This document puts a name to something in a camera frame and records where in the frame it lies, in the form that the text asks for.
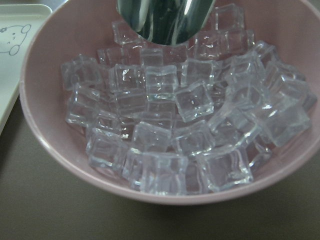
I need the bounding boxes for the pink bowl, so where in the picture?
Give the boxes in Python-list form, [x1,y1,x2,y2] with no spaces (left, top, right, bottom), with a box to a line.
[19,0,320,206]

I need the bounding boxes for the stainless steel ice scoop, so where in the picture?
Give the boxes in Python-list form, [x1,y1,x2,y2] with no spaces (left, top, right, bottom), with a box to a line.
[117,0,216,46]

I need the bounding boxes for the clear plastic ice cubes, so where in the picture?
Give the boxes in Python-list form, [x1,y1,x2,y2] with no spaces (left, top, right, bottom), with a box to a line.
[60,3,317,196]

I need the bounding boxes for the cream rabbit print tray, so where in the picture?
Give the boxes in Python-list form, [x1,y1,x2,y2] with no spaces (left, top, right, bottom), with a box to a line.
[0,4,53,130]

